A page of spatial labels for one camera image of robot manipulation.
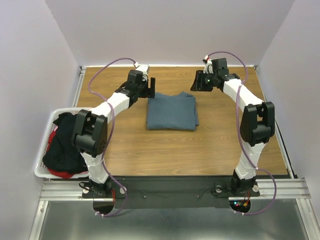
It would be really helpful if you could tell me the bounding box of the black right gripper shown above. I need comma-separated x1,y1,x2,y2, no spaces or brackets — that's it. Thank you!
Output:
189,70,217,92

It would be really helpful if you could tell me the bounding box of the blue-grey t-shirt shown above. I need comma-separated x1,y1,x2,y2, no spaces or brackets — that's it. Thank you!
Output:
146,91,199,131

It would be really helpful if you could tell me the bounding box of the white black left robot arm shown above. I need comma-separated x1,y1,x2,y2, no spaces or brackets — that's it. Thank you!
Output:
71,77,156,198

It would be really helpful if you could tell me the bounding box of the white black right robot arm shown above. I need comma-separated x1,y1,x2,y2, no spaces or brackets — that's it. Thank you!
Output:
190,70,275,195

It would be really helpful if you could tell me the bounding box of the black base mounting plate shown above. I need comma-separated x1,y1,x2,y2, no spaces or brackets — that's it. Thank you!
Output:
79,175,260,215

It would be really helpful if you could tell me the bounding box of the black t-shirt in basket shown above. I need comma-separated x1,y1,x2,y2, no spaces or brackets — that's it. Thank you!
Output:
42,112,88,174

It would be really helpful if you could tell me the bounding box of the red t-shirt in basket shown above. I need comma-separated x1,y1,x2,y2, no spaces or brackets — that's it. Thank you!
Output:
42,132,88,179

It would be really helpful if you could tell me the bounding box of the white plastic laundry basket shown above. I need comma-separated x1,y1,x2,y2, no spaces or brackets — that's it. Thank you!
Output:
34,107,89,179

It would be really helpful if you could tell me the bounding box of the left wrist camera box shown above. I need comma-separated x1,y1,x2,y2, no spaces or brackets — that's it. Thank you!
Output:
127,64,150,86

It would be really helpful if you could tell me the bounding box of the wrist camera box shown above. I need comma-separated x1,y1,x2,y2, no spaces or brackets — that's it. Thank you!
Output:
127,64,150,86
211,58,229,75

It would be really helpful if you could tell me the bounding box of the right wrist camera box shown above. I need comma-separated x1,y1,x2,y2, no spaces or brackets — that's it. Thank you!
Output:
211,58,229,75

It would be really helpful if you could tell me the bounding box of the aluminium left side rail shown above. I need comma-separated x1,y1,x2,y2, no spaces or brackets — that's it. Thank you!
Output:
71,66,87,108

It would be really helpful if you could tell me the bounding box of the aluminium front frame rail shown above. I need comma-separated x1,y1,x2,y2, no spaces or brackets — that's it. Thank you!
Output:
39,178,311,201

